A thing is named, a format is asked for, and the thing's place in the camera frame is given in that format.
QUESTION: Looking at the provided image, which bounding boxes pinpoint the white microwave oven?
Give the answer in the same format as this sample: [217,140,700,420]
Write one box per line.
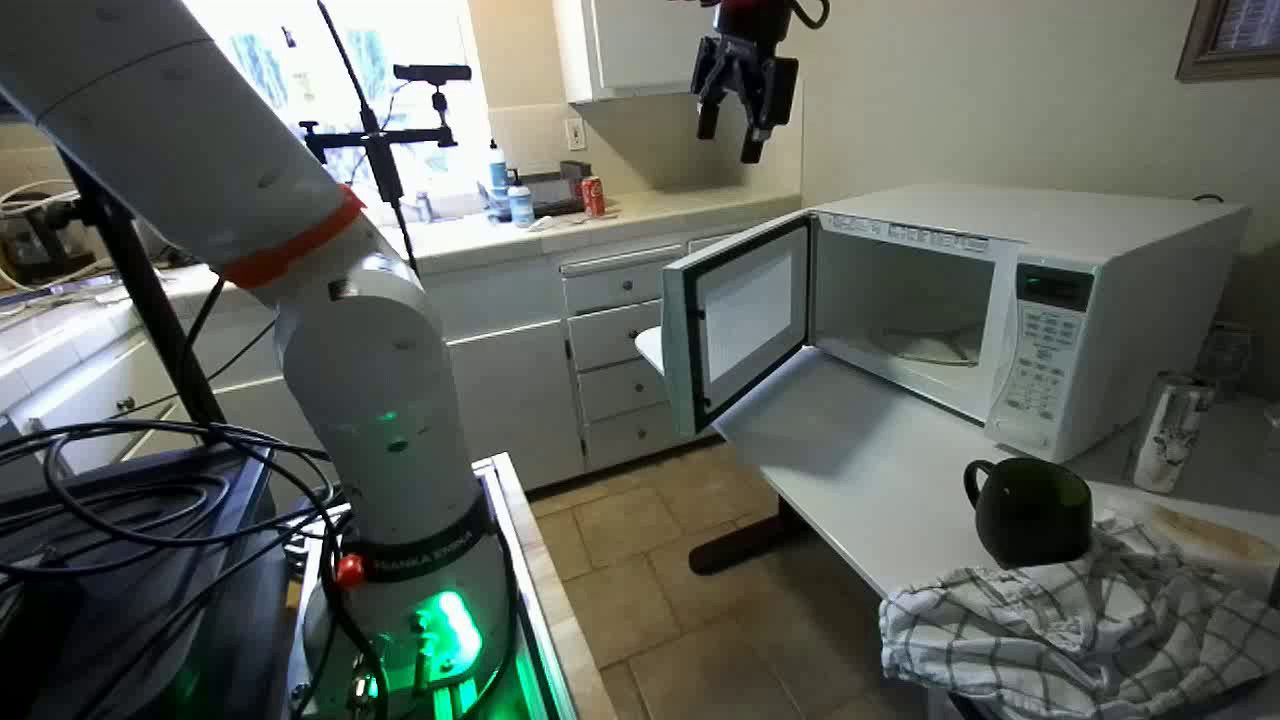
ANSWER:
[810,185,1246,460]

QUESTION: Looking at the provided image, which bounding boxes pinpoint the white upper wall cabinet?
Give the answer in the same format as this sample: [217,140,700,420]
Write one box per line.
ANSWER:
[550,0,757,194]

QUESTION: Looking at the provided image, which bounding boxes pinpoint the black cable bundle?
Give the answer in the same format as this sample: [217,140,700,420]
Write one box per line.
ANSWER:
[0,420,390,720]

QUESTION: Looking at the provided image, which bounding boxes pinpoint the white kitchen cabinet drawers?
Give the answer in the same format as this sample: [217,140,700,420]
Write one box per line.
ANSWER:
[419,196,804,496]

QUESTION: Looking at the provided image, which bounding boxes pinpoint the dark green mug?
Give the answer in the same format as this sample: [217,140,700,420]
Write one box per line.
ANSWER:
[962,458,1090,567]

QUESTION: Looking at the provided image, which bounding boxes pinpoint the blue water bottle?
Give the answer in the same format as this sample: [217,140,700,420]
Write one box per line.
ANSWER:
[483,140,510,225]

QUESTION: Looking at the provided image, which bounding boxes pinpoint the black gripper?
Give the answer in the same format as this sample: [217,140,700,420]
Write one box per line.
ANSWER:
[693,0,801,163]

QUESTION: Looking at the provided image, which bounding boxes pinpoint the white microwave door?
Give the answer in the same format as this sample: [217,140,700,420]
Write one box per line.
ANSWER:
[659,214,810,436]

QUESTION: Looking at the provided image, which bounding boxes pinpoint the red can on counter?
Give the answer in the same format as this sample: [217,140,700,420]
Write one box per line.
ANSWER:
[581,176,607,217]

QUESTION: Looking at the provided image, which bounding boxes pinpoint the white bottle on table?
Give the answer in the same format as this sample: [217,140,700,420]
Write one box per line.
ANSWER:
[1130,376,1210,494]

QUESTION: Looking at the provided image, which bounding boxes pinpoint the framed picture on wall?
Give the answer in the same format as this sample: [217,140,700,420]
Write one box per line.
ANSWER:
[1177,0,1280,82]

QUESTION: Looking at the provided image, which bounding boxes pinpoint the white checkered dish towel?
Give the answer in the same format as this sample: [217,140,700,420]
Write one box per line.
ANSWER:
[879,518,1280,720]

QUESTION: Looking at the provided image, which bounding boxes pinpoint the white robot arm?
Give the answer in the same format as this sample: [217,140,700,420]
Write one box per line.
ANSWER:
[0,0,514,720]

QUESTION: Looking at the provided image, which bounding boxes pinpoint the black camera tripod stand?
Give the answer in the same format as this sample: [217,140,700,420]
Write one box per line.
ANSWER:
[305,5,473,258]

